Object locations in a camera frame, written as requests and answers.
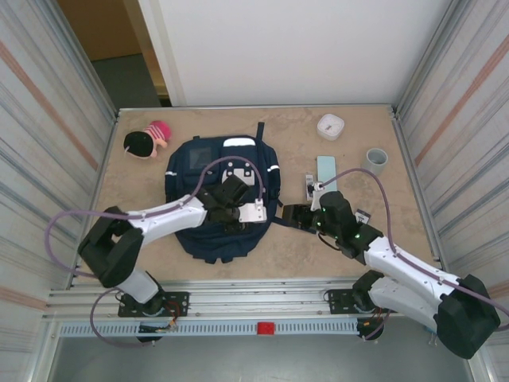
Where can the small silver rectangular item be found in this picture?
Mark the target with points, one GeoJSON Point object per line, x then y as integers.
{"type": "Point", "coordinates": [308, 183]}

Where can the navy blue backpack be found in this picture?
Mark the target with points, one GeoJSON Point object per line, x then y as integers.
{"type": "Point", "coordinates": [183, 175]}

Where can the light teal pencil case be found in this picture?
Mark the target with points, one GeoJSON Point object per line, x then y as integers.
{"type": "Point", "coordinates": [327, 167]}

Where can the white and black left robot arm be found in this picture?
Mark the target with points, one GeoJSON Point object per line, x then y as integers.
{"type": "Point", "coordinates": [171, 217]}

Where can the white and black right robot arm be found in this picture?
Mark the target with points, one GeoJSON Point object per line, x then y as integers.
{"type": "Point", "coordinates": [409, 270]}

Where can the small printed card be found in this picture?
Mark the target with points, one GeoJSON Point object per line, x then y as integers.
{"type": "Point", "coordinates": [363, 217]}

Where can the grey cup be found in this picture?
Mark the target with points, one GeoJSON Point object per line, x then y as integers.
{"type": "Point", "coordinates": [374, 163]}

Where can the small white square container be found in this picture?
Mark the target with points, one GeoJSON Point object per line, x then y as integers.
{"type": "Point", "coordinates": [331, 126]}

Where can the plush doll with pink hat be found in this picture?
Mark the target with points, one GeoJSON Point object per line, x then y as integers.
{"type": "Point", "coordinates": [139, 145]}

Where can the blue binder clip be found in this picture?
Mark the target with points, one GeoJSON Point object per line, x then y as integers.
{"type": "Point", "coordinates": [432, 340]}

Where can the corrugated plastic side panel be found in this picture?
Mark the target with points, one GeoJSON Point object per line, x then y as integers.
{"type": "Point", "coordinates": [469, 119]}
{"type": "Point", "coordinates": [32, 139]}

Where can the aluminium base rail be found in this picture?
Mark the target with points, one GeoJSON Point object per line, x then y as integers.
{"type": "Point", "coordinates": [258, 294]}

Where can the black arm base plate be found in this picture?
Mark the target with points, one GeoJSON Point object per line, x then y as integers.
{"type": "Point", "coordinates": [179, 298]}
{"type": "Point", "coordinates": [338, 298]}

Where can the red block on duct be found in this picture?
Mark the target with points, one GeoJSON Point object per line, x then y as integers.
{"type": "Point", "coordinates": [265, 328]}

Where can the light wooden door frame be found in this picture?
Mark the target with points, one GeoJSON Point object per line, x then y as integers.
{"type": "Point", "coordinates": [145, 44]}

